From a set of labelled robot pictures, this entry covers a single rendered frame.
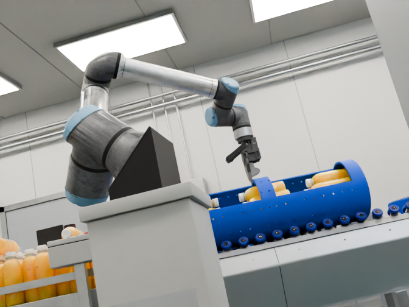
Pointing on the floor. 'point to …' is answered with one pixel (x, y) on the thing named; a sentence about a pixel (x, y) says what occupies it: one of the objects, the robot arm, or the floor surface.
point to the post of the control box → (83, 285)
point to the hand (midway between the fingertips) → (249, 180)
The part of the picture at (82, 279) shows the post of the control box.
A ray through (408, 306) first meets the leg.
